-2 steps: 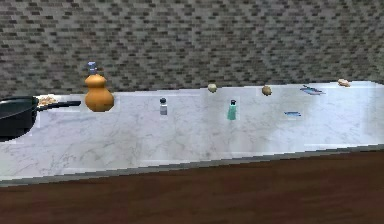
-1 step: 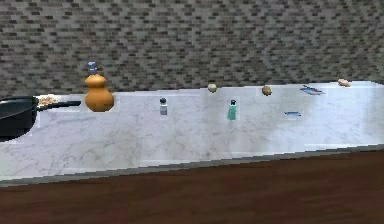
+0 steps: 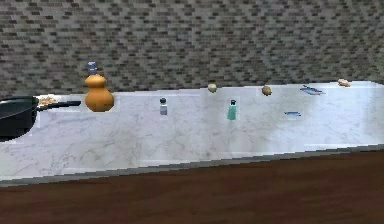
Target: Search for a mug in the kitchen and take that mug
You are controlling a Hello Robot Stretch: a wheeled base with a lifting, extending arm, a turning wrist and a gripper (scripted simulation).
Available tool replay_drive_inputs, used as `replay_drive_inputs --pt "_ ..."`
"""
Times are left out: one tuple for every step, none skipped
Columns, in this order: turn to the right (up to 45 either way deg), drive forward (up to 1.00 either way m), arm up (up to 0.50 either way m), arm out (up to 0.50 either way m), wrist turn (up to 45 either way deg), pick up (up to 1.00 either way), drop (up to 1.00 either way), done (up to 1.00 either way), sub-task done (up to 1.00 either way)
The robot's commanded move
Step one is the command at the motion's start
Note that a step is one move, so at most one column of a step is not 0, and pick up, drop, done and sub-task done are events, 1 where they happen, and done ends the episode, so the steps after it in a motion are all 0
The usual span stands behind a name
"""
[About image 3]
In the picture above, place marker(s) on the marble kitchen worktop counter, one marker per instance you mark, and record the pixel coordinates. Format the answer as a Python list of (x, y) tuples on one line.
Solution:
[(200, 140)]

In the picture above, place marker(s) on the grey salt shaker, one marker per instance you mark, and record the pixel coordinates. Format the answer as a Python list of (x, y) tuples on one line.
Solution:
[(163, 107)]

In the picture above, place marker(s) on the pale round potato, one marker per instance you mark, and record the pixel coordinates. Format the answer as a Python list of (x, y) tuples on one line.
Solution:
[(212, 88)]

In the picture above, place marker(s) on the tan bread piece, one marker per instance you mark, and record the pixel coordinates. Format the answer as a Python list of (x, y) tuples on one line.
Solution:
[(343, 82)]

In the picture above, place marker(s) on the brown round potato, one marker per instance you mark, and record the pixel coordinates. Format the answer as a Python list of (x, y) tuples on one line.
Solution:
[(266, 90)]

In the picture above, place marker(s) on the teal spray bottle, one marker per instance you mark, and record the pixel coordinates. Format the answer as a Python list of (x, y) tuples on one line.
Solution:
[(232, 111)]

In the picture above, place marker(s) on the beige bread loaf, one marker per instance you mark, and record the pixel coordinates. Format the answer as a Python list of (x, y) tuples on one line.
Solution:
[(46, 100)]

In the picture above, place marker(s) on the blue grey knife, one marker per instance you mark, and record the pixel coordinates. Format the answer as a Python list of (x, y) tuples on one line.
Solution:
[(311, 90)]

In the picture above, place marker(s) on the black frying pan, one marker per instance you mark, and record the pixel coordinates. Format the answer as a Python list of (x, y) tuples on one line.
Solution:
[(15, 116)]

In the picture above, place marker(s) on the orange gourd-shaped bottle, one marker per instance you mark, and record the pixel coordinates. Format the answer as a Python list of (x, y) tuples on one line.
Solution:
[(98, 95)]

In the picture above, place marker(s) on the small blue grey utensil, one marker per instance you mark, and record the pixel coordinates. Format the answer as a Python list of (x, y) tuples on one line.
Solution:
[(293, 114)]

